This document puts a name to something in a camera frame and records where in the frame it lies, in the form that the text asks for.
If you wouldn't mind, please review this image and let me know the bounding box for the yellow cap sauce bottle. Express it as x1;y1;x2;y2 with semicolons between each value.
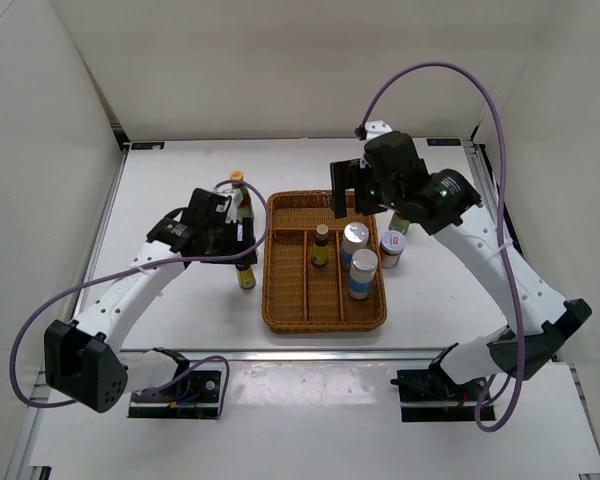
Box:
229;170;253;221
389;212;411;235

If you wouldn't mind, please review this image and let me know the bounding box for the purple cable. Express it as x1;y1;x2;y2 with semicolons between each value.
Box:
8;179;269;409
354;61;527;433

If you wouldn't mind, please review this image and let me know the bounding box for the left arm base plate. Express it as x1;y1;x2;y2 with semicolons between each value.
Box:
127;355;230;420

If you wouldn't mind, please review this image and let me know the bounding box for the brown wicker basket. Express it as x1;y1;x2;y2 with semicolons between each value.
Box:
262;190;387;334

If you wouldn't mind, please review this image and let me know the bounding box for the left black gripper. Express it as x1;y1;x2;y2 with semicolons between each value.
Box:
200;216;257;265

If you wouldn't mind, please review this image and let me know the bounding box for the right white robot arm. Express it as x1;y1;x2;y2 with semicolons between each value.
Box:
330;131;592;400

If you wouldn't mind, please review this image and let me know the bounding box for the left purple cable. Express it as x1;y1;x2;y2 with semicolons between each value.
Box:
8;179;269;409

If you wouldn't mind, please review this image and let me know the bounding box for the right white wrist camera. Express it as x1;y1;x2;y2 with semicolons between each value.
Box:
364;120;393;142

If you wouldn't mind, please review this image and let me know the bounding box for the white blue canister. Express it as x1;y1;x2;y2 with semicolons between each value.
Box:
340;222;369;271
348;249;378;300

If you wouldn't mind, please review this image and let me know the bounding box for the right yellow cap sauce bottle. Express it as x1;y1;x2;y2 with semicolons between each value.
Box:
389;212;411;235

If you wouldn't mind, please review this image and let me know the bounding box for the right silver lid jar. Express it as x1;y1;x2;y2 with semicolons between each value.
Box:
379;230;406;269

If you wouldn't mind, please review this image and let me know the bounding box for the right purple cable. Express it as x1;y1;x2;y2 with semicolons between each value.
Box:
354;61;527;433

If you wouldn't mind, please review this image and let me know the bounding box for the small yellow label bottle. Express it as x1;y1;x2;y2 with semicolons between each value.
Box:
236;264;256;290

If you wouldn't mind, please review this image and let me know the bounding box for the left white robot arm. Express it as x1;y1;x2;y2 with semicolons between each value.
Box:
44;182;256;413

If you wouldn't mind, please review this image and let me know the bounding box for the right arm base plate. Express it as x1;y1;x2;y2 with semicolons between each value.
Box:
390;370;485;423

